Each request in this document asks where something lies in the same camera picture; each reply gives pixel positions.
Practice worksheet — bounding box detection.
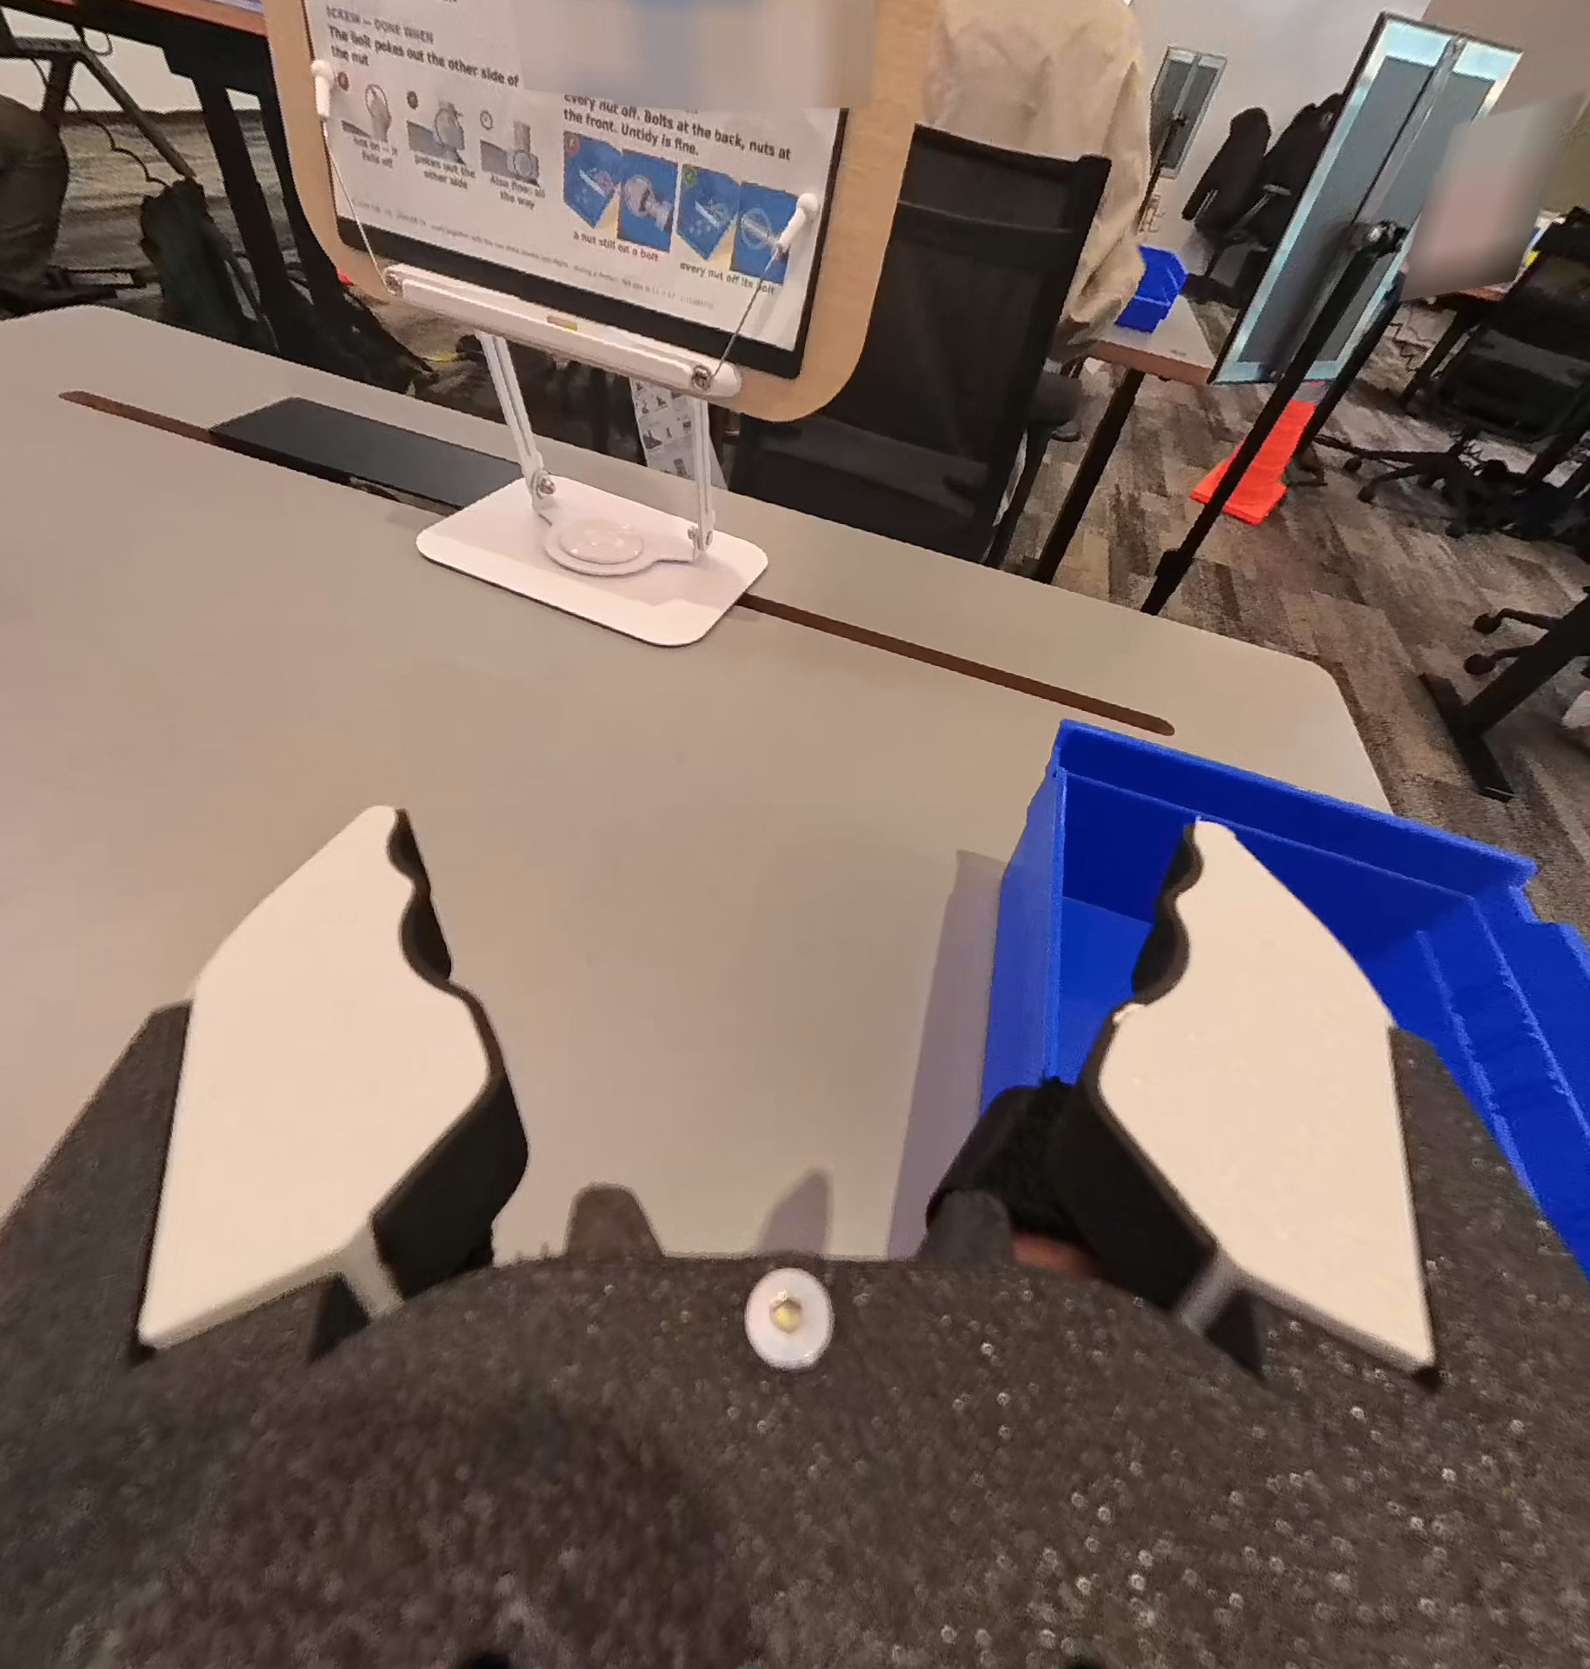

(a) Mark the blue plastic bin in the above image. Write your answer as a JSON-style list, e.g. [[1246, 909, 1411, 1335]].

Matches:
[[977, 719, 1590, 1339]]

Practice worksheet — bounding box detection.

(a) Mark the printed instruction sheet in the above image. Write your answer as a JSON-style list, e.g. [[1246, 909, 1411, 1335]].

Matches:
[[302, 0, 849, 349]]

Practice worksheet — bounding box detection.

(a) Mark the black desk leg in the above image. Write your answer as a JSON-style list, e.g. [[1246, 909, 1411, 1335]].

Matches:
[[1421, 574, 1590, 801]]

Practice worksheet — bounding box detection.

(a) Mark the wooden document stand white base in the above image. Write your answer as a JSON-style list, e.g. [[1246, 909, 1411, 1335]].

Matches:
[[262, 0, 939, 646]]

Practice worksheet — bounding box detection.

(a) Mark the black mesh office chair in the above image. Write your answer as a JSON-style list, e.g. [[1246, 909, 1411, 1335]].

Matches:
[[730, 121, 1116, 569]]

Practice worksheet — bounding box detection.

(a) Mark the small blue bin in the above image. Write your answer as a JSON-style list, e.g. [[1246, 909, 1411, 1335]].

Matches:
[[1116, 241, 1192, 334]]

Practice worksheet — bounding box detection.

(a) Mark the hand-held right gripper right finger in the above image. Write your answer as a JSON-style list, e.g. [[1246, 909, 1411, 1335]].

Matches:
[[1072, 819, 1442, 1374]]

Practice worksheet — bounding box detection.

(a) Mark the small printed card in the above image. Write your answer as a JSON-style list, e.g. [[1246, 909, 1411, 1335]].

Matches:
[[634, 377, 708, 477]]

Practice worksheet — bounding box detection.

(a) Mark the grey side table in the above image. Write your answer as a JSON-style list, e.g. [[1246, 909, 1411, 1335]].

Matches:
[[1034, 312, 1254, 582]]

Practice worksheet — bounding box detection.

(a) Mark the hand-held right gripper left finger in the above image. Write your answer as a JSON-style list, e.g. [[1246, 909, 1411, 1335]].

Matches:
[[133, 805, 532, 1352]]

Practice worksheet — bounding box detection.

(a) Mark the screen on black tripod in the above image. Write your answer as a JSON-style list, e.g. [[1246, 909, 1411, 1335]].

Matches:
[[1142, 11, 1523, 617]]

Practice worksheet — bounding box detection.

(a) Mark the grey wall panel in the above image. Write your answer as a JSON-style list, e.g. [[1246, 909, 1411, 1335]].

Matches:
[[1149, 44, 1230, 181]]

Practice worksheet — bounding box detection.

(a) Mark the black frame desk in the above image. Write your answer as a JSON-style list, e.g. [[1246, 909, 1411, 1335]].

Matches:
[[0, 0, 302, 354]]

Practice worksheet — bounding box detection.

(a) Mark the black backpack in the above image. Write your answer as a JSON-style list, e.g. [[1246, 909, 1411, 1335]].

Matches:
[[140, 175, 259, 354]]

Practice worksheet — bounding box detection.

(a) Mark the red floor mat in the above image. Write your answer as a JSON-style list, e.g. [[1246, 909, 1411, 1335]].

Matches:
[[1192, 396, 1324, 525]]

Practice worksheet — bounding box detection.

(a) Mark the black phone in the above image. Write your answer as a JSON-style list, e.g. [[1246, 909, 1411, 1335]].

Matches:
[[209, 396, 525, 514]]

